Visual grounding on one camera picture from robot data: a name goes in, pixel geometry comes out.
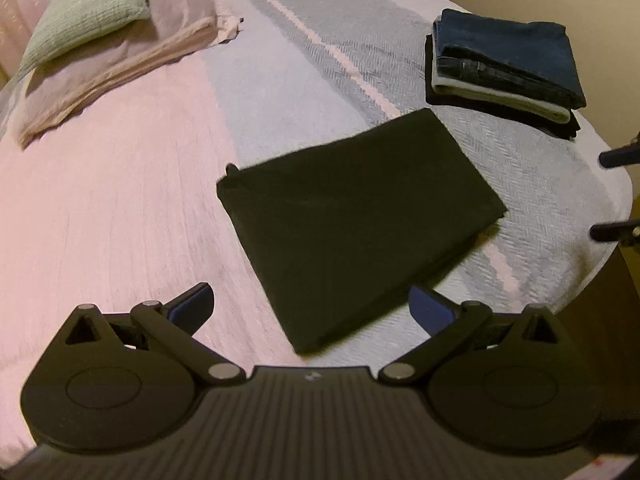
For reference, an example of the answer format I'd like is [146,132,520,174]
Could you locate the beige pillow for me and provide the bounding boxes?
[17,0,238,148]

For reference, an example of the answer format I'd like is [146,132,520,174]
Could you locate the green knitted pillow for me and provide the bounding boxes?
[17,0,161,73]

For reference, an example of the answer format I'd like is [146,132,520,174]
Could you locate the striped bed blanket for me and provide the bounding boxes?
[0,0,635,376]

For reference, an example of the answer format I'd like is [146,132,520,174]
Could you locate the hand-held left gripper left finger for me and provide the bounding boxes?
[64,282,247,387]

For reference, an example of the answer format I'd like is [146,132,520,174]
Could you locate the folded black trousers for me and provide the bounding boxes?
[424,35,582,141]

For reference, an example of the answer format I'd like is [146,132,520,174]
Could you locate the folded light blue jeans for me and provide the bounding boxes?
[431,70,572,123]

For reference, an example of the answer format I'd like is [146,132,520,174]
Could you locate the folded dark blue jeans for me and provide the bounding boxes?
[432,8,587,110]

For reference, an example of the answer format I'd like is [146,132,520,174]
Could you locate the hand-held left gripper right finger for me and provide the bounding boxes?
[377,286,572,387]

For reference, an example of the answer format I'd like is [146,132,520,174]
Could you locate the black pants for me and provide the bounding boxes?
[216,107,508,357]

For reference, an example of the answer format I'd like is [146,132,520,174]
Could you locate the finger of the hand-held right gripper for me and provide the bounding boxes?
[599,142,640,170]
[590,220,640,247]

